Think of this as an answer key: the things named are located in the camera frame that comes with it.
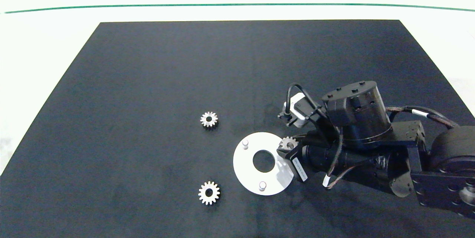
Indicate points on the round white plate with pins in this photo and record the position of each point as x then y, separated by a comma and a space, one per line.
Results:
244, 165

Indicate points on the small steel planetary gear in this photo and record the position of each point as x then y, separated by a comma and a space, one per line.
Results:
284, 142
213, 120
203, 193

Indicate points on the dark table mat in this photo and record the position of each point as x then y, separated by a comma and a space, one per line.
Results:
130, 149

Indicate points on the boxy silver wrist camera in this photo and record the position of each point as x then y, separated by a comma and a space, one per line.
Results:
298, 103

